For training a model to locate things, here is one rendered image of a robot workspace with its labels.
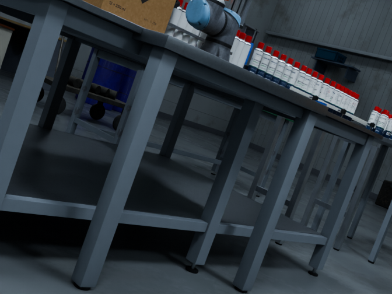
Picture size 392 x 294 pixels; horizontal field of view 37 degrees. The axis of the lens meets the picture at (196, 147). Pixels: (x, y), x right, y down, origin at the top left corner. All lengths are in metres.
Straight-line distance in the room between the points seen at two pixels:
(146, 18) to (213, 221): 0.86
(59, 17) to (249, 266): 1.27
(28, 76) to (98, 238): 0.53
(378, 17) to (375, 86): 1.43
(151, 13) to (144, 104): 0.50
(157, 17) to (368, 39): 10.48
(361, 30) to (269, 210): 10.44
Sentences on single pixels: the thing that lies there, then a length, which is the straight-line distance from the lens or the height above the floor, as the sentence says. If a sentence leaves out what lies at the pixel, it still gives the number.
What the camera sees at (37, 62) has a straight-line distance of 1.69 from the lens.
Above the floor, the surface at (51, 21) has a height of 0.74.
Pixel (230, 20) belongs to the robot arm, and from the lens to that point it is 2.44.
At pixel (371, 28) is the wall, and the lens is 12.56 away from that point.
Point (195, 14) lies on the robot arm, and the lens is 2.34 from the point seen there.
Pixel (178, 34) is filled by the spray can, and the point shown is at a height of 0.93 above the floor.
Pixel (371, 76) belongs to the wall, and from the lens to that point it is 12.20.
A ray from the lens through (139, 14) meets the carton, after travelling 2.13.
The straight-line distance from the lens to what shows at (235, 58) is 3.09.
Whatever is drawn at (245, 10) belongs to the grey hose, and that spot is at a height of 1.16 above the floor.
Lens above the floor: 0.69
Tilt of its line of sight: 5 degrees down
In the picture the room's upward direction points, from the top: 20 degrees clockwise
